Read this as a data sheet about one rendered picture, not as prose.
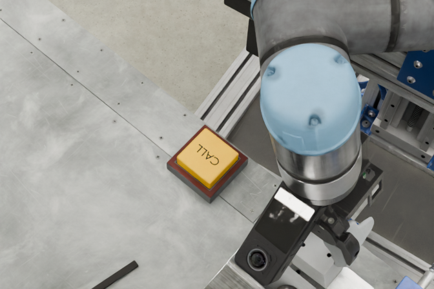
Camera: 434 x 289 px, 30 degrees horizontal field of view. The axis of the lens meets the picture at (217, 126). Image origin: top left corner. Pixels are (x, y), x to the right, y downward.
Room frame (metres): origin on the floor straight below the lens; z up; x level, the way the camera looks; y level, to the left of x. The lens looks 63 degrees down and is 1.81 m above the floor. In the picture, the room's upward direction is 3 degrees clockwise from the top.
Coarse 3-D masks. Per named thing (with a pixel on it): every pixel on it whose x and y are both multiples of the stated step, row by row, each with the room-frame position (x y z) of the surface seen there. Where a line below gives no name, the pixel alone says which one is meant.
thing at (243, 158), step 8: (208, 128) 0.51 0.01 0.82; (240, 152) 0.48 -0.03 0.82; (240, 160) 0.47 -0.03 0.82; (176, 168) 0.45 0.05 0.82; (232, 168) 0.45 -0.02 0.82; (184, 176) 0.44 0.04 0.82; (224, 176) 0.44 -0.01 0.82; (200, 184) 0.43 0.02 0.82; (216, 184) 0.43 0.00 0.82; (208, 192) 0.42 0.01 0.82
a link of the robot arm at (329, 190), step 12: (360, 144) 0.31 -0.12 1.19; (360, 156) 0.31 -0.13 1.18; (360, 168) 0.31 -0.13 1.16; (288, 180) 0.29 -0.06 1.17; (336, 180) 0.28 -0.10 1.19; (348, 180) 0.29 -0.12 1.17; (300, 192) 0.28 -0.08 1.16; (312, 192) 0.28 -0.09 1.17; (324, 192) 0.28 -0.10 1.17; (336, 192) 0.28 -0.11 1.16
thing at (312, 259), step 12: (372, 192) 0.38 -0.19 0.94; (312, 240) 0.31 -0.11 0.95; (300, 252) 0.30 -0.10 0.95; (312, 252) 0.30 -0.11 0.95; (324, 252) 0.30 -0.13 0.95; (300, 264) 0.29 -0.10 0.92; (312, 264) 0.28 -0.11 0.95; (324, 264) 0.28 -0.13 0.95; (312, 276) 0.28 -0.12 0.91; (324, 276) 0.27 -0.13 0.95
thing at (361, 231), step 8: (352, 224) 0.30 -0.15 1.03; (360, 224) 0.31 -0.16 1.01; (368, 224) 0.32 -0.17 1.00; (352, 232) 0.30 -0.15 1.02; (360, 232) 0.31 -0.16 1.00; (368, 232) 0.31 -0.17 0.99; (360, 240) 0.30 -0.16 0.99; (328, 248) 0.29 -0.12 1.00; (336, 248) 0.28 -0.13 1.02; (336, 256) 0.28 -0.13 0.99; (336, 264) 0.28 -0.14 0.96; (344, 264) 0.27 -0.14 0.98
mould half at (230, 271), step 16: (224, 272) 0.29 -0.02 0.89; (240, 272) 0.29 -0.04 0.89; (288, 272) 0.29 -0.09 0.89; (352, 272) 0.30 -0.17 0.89; (208, 288) 0.27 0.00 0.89; (224, 288) 0.27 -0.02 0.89; (240, 288) 0.27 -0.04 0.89; (256, 288) 0.27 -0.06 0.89; (272, 288) 0.27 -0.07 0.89; (304, 288) 0.27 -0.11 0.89; (336, 288) 0.28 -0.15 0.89; (352, 288) 0.28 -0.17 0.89; (368, 288) 0.28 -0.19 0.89
